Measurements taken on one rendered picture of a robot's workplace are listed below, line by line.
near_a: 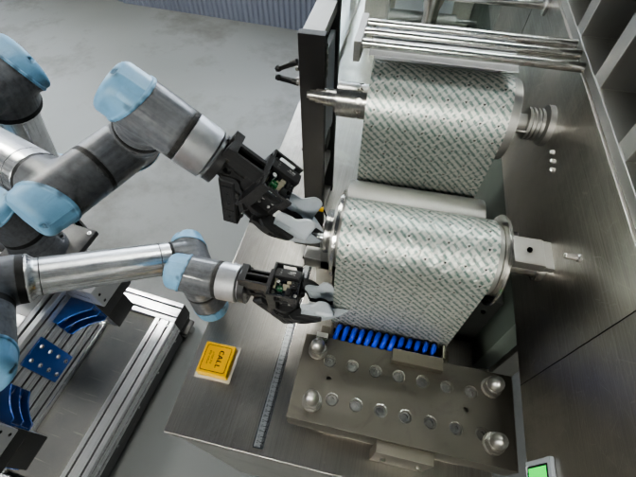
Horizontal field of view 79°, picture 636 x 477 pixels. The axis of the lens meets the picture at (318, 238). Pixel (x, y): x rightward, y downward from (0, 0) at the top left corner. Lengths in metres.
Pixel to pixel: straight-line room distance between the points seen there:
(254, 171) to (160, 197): 2.05
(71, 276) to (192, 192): 1.71
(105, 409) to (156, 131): 1.38
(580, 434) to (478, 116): 0.47
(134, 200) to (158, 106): 2.10
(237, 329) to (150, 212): 1.64
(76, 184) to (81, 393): 1.35
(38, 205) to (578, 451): 0.70
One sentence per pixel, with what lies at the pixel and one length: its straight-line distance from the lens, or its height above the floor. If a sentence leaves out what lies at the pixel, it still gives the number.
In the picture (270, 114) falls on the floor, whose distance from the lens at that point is 3.01.
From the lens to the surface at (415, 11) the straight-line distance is 1.48.
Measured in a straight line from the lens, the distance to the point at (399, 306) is 0.71.
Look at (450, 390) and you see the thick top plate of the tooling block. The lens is 0.81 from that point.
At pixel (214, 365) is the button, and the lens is 0.92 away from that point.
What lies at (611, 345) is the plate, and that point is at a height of 1.37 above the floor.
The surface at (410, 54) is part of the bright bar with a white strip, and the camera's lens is 0.72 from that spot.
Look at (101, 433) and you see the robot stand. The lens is 1.75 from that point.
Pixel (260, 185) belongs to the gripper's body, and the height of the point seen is 1.40.
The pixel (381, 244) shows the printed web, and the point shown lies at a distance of 0.59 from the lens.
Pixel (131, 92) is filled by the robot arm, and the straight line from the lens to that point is 0.54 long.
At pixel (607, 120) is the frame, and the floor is 1.45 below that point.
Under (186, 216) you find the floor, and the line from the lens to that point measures 2.41.
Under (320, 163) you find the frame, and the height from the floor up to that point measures 1.14.
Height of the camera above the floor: 1.77
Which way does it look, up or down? 54 degrees down
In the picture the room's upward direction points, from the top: straight up
